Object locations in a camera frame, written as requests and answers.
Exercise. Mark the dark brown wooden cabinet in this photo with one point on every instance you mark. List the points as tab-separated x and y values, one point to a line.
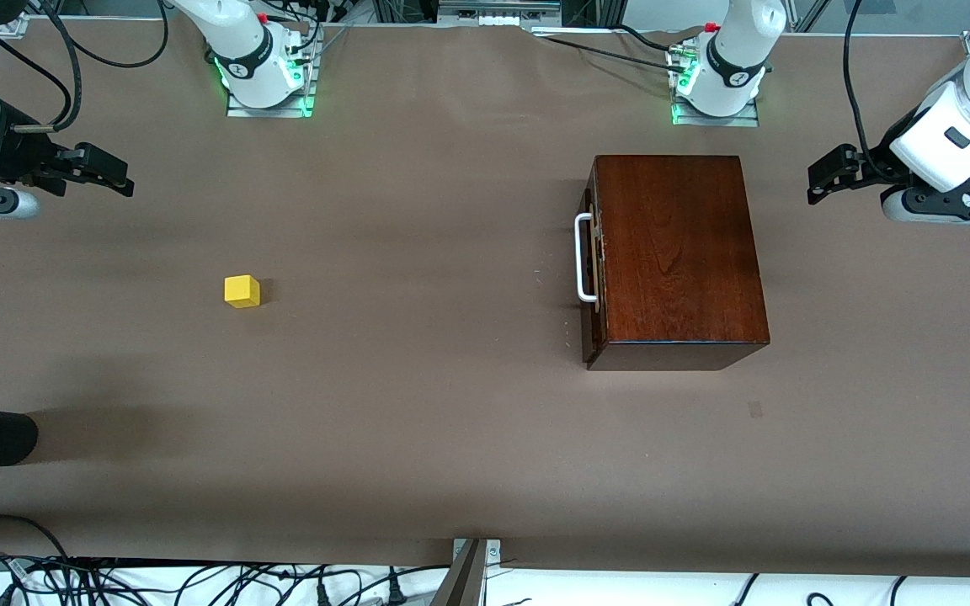
679	252

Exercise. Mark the yellow cube block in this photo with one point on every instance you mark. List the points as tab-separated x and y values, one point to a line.
242	291

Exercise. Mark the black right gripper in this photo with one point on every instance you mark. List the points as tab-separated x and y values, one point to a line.
20	151

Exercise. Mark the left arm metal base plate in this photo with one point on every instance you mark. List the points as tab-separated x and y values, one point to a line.
687	119

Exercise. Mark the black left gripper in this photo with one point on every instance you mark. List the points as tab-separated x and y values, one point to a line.
875	163

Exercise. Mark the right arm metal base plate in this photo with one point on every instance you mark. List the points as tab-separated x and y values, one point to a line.
241	111

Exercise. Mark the aluminium rail with sockets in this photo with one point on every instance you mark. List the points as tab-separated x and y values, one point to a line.
498	17

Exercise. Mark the grey metal table bracket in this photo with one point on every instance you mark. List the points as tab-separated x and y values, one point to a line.
464	581

